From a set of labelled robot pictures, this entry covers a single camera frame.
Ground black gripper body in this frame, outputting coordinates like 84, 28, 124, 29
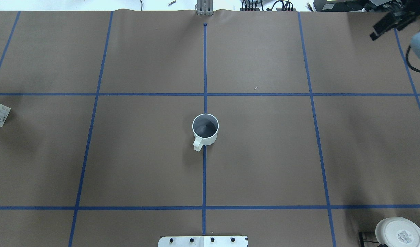
369, 0, 420, 41

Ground white mug with handle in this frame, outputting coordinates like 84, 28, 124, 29
192, 114, 220, 152

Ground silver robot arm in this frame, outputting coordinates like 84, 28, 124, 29
369, 0, 420, 73

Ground black equipment behind table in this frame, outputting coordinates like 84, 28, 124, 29
313, 0, 369, 12

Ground white bowl in rack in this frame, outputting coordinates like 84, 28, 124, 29
375, 217, 420, 247

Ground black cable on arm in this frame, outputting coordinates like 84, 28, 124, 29
406, 45, 420, 75

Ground black cables behind table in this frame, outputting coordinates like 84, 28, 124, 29
240, 0, 297, 12

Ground black wire cup rack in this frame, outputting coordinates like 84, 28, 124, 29
358, 232, 387, 247

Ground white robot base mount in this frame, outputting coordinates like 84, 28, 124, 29
158, 235, 249, 247

